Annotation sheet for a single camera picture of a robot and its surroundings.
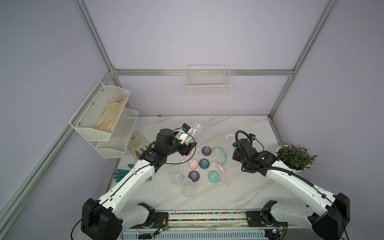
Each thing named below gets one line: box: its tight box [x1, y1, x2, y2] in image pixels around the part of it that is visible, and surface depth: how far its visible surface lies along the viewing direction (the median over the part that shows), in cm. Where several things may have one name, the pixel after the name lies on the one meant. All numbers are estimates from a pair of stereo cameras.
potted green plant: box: [275, 144, 317, 172], surface depth 79 cm
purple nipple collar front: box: [188, 170, 200, 182], surface depth 88 cm
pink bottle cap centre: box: [188, 158, 199, 170], surface depth 92 cm
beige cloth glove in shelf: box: [94, 96, 128, 133], surface depth 81 cm
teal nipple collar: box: [199, 158, 210, 170], surface depth 94 cm
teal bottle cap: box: [208, 170, 220, 184], surface depth 87 cm
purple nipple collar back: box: [201, 146, 212, 156], surface depth 100 cm
